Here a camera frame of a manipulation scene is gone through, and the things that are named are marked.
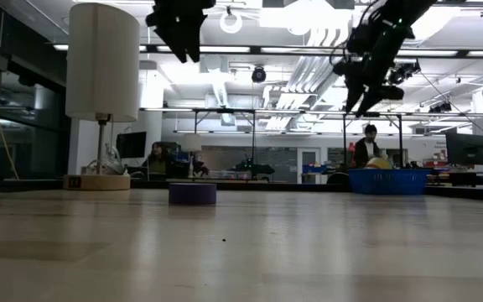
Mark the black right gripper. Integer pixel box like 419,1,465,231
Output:
345,35,405,117

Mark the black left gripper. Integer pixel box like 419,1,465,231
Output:
145,0,216,64

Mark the purple tape roll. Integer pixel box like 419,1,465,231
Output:
168,182,218,206

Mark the person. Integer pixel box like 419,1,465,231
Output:
143,141,174,176
352,123,384,169

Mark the white shade wooden base lamp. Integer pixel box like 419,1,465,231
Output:
63,2,142,192

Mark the black chair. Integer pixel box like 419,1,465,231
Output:
326,170,351,185

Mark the blue plastic bin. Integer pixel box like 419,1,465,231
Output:
348,167,432,196

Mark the black computer monitor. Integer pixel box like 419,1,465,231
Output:
116,131,148,160
445,132,483,166

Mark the clear plastic bundle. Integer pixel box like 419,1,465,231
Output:
82,143,126,176

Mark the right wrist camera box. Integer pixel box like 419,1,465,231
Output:
332,60,355,79

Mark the black ceiling rig camera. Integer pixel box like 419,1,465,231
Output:
387,60,422,87

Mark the round black ceiling camera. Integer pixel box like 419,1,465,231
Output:
251,65,267,84

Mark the black aluminium table frame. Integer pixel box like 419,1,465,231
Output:
0,178,483,203

